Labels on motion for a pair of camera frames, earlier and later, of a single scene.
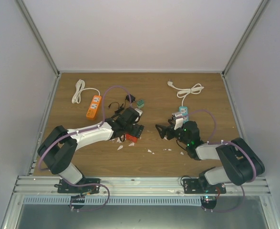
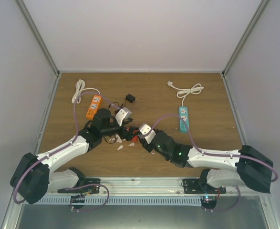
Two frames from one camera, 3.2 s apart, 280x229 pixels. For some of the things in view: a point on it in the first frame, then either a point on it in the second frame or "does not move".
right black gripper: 164,129 → 145,145
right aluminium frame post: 255,15 does not move
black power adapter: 133,98 does not move
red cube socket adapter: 131,138 does not move
